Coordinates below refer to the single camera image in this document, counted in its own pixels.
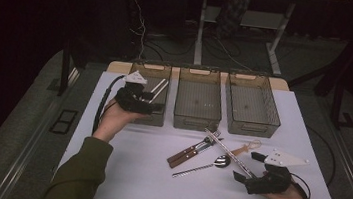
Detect thin white cable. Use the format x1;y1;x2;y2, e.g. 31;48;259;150
120;0;152;60

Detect wooden handled fork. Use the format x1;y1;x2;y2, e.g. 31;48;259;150
166;124;222;170

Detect person's left hand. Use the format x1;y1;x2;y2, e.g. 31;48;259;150
91;97;145;148

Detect hand-held gripper black cable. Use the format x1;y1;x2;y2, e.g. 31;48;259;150
287;172;314;199
91;72;126;137

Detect black floor cables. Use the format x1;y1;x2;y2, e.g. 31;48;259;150
142;15;257;72

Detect dark patterned hanging cloth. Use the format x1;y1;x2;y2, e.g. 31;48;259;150
214;0;253;40

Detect left hand-held gripper black cable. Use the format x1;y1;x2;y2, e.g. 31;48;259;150
91;72;126;137

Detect black metal stand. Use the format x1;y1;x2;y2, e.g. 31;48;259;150
327;81;353;132
57;37;76;97

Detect thin black floor cable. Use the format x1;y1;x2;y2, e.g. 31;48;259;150
299;125;341;187

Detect small wooden spoon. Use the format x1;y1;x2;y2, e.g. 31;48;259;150
230;136;263;159

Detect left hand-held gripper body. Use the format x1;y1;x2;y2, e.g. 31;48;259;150
112;68;158;116

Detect metal spoon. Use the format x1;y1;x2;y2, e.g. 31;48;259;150
171;149;232;185

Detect white metal desk frame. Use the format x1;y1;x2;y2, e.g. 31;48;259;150
181;0;346;82

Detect black floor frame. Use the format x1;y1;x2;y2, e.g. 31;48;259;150
49;107;80;136

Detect right hand-held gripper black cable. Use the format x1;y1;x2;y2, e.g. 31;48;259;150
287;172;314;199

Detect transparent brown plastic bin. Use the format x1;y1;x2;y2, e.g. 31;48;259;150
171;65;228;135
123;59;173;128
220;69;287;140

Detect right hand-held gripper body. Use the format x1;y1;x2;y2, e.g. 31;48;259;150
243;145;311;199

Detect metal chopstick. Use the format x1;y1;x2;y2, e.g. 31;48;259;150
200;128;259;177
201;129;261;180

